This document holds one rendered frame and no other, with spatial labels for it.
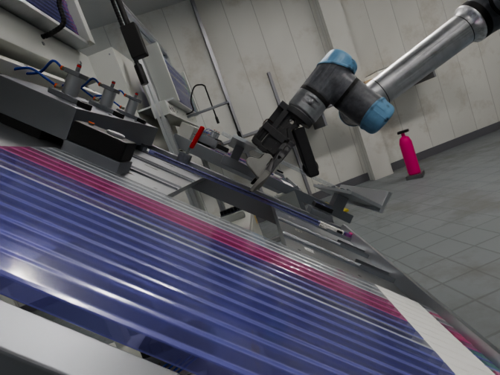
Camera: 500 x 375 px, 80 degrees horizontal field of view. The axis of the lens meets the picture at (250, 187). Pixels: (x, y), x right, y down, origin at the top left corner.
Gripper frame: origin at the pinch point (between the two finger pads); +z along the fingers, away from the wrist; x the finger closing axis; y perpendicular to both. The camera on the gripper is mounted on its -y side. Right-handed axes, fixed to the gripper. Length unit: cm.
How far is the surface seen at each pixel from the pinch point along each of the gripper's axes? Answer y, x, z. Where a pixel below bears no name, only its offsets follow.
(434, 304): -24.6, 32.8, -6.1
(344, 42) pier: 2, -374, -203
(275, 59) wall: 63, -376, -126
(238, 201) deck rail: 0.5, -7.9, 5.5
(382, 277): -22.9, 23.4, -4.2
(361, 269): -19.5, 23.5, -3.1
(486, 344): -24.5, 41.2, -6.5
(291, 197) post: -13.4, -27.7, -2.7
